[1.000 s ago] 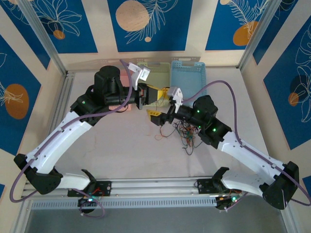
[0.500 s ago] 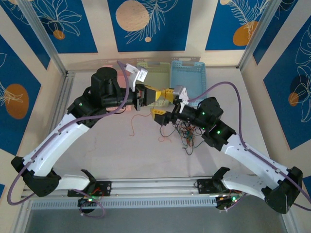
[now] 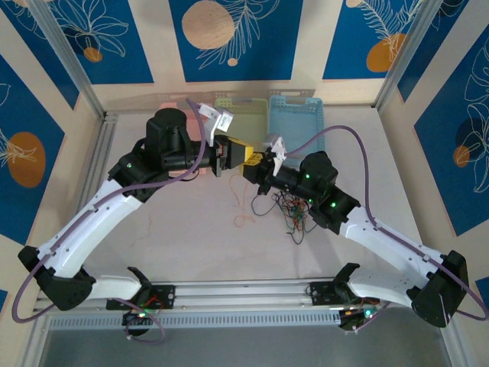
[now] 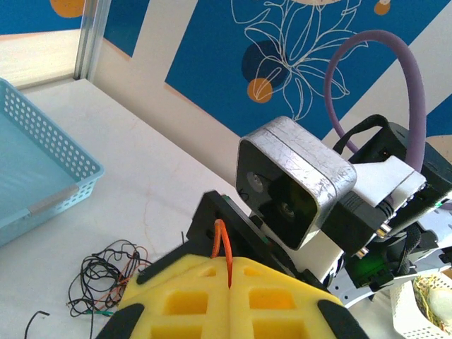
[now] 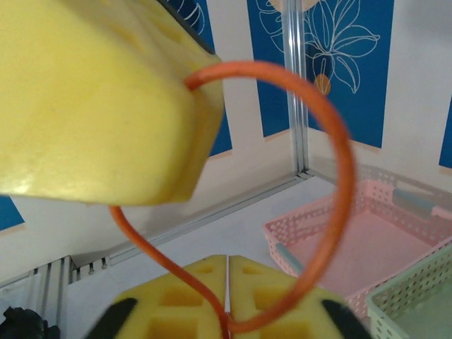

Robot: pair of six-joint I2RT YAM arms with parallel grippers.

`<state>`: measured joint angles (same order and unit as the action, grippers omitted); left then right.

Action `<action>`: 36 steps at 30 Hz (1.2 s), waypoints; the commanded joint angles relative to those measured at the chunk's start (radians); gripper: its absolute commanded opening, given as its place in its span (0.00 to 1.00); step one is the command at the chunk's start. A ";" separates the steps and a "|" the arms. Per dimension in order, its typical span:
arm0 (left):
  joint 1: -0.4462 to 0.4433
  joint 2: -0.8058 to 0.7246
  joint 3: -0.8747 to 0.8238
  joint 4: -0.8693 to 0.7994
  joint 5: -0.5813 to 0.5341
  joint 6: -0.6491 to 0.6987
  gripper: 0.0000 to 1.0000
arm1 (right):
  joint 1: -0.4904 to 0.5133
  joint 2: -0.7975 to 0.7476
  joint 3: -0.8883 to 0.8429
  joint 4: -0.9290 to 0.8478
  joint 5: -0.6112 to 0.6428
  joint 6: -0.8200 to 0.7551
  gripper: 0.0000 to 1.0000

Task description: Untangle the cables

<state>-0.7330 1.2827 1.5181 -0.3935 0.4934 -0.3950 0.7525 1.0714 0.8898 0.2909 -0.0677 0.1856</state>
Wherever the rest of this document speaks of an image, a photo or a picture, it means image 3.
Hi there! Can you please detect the thin red wire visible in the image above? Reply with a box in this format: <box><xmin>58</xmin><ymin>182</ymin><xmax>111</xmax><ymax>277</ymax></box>
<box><xmin>282</xmin><ymin>198</ymin><xmax>306</xmax><ymax>226</ymax></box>

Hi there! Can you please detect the thin orange wire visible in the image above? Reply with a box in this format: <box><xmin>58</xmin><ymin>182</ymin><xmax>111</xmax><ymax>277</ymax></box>
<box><xmin>228</xmin><ymin>172</ymin><xmax>256</xmax><ymax>229</ymax></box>

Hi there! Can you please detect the long thin black wire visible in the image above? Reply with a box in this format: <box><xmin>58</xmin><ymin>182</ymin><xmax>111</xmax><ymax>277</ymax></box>
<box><xmin>267</xmin><ymin>190</ymin><xmax>318</xmax><ymax>245</ymax></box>

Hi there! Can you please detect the light green perforated plastic basket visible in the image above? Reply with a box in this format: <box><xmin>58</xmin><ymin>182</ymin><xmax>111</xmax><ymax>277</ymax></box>
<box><xmin>213</xmin><ymin>97</ymin><xmax>269</xmax><ymax>154</ymax></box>

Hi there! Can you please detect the pink perforated plastic basket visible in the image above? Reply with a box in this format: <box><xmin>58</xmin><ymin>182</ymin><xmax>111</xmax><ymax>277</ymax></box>
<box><xmin>159</xmin><ymin>101</ymin><xmax>210</xmax><ymax>180</ymax></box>

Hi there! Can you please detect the light blue perforated plastic basket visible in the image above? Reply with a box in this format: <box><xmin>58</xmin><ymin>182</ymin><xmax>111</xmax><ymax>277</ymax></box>
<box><xmin>267</xmin><ymin>95</ymin><xmax>326</xmax><ymax>156</ymax></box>

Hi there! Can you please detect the small controller board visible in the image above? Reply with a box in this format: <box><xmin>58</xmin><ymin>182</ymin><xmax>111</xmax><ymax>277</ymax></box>
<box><xmin>121</xmin><ymin>310</ymin><xmax>154</xmax><ymax>337</ymax></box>
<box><xmin>338</xmin><ymin>307</ymin><xmax>377</xmax><ymax>333</ymax></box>

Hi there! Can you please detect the grey metal lower panel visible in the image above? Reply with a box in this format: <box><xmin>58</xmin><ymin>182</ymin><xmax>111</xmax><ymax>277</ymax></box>
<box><xmin>37</xmin><ymin>327</ymin><xmax>450</xmax><ymax>367</ymax></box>

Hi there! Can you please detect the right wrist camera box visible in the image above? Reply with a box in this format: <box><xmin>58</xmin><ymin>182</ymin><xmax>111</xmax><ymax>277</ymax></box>
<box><xmin>262</xmin><ymin>133</ymin><xmax>290</xmax><ymax>177</ymax></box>

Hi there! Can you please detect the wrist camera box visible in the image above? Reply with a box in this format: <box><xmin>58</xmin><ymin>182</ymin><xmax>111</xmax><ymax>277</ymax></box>
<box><xmin>262</xmin><ymin>133</ymin><xmax>290</xmax><ymax>177</ymax></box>
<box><xmin>198</xmin><ymin>102</ymin><xmax>235</xmax><ymax>147</ymax></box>

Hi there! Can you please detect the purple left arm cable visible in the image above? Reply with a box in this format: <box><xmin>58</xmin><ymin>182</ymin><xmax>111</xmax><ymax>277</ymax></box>
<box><xmin>12</xmin><ymin>98</ymin><xmax>204</xmax><ymax>343</ymax></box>

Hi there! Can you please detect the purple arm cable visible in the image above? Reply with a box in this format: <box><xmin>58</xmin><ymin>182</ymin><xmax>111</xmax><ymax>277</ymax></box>
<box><xmin>284</xmin><ymin>125</ymin><xmax>489</xmax><ymax>333</ymax></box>
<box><xmin>12</xmin><ymin>98</ymin><xmax>204</xmax><ymax>343</ymax></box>

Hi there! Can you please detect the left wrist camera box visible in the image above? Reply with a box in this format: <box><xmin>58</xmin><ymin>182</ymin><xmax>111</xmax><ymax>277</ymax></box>
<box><xmin>198</xmin><ymin>102</ymin><xmax>235</xmax><ymax>147</ymax></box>

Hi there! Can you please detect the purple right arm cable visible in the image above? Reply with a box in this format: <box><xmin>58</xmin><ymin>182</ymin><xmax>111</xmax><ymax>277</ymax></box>
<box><xmin>284</xmin><ymin>125</ymin><xmax>489</xmax><ymax>333</ymax></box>

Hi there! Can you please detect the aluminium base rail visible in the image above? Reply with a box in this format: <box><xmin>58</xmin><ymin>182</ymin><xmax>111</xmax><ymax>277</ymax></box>
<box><xmin>36</xmin><ymin>277</ymin><xmax>455</xmax><ymax>311</ymax></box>

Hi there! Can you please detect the aluminium frame post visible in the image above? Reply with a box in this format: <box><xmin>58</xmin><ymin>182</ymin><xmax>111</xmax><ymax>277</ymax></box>
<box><xmin>375</xmin><ymin>0</ymin><xmax>441</xmax><ymax>111</ymax></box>
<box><xmin>27</xmin><ymin>0</ymin><xmax>107</xmax><ymax>120</ymax></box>

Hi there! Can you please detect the grey slotted cable duct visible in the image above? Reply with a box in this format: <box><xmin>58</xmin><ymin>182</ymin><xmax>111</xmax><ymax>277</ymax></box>
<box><xmin>47</xmin><ymin>311</ymin><xmax>345</xmax><ymax>330</ymax></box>

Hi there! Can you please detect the aluminium lower frame rail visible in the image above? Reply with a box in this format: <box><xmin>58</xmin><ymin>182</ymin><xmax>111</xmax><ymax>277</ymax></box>
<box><xmin>23</xmin><ymin>317</ymin><xmax>53</xmax><ymax>367</ymax></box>
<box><xmin>437</xmin><ymin>326</ymin><xmax>461</xmax><ymax>367</ymax></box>

